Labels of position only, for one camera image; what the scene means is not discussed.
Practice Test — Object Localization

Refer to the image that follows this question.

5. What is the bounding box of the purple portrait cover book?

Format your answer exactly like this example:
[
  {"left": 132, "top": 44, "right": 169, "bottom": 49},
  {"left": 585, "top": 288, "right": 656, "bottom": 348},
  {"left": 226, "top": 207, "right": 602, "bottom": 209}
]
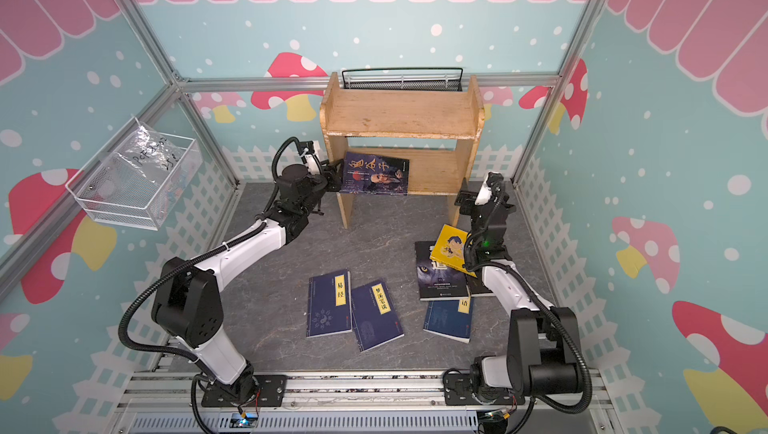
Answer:
[{"left": 340, "top": 152, "right": 410, "bottom": 196}]

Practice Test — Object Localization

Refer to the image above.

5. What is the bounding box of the yellow cover book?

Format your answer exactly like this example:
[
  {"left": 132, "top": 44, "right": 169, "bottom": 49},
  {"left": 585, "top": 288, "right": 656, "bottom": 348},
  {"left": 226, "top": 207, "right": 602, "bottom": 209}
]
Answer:
[{"left": 430, "top": 224, "right": 476, "bottom": 278}]

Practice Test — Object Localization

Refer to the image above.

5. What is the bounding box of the dark wolf cover book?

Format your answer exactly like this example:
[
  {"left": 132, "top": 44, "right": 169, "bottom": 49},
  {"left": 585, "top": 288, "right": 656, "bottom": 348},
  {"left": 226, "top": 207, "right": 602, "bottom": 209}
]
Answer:
[{"left": 415, "top": 241, "right": 469, "bottom": 301}]

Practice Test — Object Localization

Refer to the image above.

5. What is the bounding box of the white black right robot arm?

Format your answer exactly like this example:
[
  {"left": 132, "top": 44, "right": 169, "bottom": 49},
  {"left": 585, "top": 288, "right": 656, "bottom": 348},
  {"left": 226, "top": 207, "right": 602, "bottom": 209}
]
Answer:
[{"left": 449, "top": 175, "right": 593, "bottom": 415}]

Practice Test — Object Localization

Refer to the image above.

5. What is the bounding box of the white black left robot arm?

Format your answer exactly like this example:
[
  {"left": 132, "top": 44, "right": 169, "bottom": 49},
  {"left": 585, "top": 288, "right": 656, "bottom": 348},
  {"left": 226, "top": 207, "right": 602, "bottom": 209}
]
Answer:
[{"left": 118, "top": 137, "right": 342, "bottom": 405}]

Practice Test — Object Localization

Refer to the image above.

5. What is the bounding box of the black book under stack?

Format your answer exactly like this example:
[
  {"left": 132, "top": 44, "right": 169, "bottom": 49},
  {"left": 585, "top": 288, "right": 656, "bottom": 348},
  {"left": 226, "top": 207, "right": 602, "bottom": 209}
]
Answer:
[{"left": 466, "top": 275, "right": 494, "bottom": 297}]

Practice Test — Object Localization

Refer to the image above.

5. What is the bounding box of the wooden two-tier bookshelf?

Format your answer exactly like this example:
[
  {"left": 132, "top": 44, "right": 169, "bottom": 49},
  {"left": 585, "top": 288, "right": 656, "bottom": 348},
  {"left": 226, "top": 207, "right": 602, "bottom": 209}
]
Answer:
[{"left": 319, "top": 73, "right": 486, "bottom": 226}]

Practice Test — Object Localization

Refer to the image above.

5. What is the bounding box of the blue book small yellow label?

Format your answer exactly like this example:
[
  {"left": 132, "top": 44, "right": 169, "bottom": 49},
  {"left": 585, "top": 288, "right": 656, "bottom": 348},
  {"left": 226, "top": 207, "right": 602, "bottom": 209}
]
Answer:
[{"left": 423, "top": 297, "right": 473, "bottom": 344}]

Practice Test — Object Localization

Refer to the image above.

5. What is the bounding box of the navy book left yellow label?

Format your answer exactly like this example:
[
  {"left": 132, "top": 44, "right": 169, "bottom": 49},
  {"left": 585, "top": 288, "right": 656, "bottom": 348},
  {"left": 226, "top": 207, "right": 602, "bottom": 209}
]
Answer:
[{"left": 306, "top": 270, "right": 352, "bottom": 338}]

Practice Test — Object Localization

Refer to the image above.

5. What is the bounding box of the clear plastic bag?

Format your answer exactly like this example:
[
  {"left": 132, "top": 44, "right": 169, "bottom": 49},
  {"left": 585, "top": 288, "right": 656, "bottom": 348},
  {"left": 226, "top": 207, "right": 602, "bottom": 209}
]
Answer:
[{"left": 113, "top": 124, "right": 187, "bottom": 219}]

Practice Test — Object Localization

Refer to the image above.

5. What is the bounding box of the navy book tilted yellow label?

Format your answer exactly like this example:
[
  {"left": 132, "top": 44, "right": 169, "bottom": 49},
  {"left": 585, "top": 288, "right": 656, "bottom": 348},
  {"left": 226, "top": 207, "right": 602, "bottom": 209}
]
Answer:
[{"left": 351, "top": 279, "right": 404, "bottom": 352}]

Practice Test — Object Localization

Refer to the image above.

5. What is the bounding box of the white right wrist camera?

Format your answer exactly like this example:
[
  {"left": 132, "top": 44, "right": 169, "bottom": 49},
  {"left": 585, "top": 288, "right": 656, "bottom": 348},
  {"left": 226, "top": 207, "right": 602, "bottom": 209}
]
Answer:
[{"left": 474, "top": 171, "right": 505, "bottom": 206}]

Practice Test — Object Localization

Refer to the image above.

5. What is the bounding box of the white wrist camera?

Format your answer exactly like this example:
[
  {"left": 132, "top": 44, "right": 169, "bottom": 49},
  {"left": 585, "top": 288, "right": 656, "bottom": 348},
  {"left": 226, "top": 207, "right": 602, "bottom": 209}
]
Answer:
[
  {"left": 474, "top": 171, "right": 505, "bottom": 206},
  {"left": 297, "top": 141, "right": 322, "bottom": 176}
]

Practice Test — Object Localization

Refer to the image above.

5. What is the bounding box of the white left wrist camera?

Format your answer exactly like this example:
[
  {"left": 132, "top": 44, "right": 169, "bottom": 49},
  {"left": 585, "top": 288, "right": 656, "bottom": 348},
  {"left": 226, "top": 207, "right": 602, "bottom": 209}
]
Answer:
[{"left": 297, "top": 141, "right": 322, "bottom": 176}]

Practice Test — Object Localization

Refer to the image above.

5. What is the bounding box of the black wire mesh basket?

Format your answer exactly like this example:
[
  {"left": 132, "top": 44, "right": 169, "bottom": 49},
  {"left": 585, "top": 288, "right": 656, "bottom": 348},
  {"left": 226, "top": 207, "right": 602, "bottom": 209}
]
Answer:
[{"left": 340, "top": 67, "right": 464, "bottom": 92}]

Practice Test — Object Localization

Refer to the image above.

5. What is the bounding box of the white wire wall basket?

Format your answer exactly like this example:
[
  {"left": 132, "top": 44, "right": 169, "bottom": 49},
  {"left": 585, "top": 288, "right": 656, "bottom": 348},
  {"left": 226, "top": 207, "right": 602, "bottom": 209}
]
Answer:
[{"left": 65, "top": 118, "right": 203, "bottom": 231}]

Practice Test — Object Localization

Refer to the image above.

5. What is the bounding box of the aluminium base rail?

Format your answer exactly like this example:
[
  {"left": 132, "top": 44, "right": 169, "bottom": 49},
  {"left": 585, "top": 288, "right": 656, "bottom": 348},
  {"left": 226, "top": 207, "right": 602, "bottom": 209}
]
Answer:
[{"left": 110, "top": 367, "right": 619, "bottom": 434}]

